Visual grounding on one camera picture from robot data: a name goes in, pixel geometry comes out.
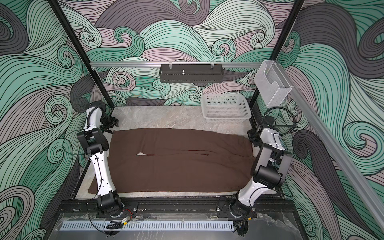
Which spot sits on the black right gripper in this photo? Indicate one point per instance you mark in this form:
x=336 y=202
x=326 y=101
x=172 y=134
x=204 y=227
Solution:
x=251 y=133

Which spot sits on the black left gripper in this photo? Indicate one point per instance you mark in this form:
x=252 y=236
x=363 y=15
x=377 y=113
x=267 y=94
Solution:
x=114 y=121

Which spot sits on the brown trousers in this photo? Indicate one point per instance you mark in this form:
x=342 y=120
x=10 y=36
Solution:
x=179 y=160

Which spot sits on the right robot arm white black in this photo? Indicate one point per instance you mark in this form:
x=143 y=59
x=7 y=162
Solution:
x=269 y=169

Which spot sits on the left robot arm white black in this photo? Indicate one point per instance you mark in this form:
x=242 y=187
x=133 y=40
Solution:
x=96 y=146

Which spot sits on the white plastic laundry basket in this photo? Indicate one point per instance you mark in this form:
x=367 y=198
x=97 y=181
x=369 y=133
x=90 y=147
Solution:
x=225 y=108

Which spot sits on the black perforated metal tray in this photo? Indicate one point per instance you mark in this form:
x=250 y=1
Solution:
x=191 y=74

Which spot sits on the black frame post left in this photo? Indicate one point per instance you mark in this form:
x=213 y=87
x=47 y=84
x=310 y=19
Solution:
x=55 y=6

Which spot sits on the black frame post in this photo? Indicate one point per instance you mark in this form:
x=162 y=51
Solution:
x=283 y=38
x=55 y=6

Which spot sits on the clear acrylic wall holder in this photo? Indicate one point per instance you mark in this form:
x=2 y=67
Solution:
x=273 y=83

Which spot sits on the aluminium rail right wall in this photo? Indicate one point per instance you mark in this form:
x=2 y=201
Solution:
x=365 y=191

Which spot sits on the aluminium rail wall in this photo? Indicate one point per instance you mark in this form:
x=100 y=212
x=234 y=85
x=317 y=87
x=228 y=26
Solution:
x=137 y=64
x=365 y=191

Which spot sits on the aluminium rail back wall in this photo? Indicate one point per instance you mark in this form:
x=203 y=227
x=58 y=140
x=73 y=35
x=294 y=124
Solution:
x=137 y=64

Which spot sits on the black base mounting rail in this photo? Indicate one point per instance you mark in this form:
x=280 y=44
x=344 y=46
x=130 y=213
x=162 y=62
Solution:
x=221 y=207

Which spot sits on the white slotted cable duct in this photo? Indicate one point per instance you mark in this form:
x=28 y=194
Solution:
x=150 y=226

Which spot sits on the black frame post right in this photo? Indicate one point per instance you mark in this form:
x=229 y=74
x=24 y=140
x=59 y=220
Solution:
x=283 y=38

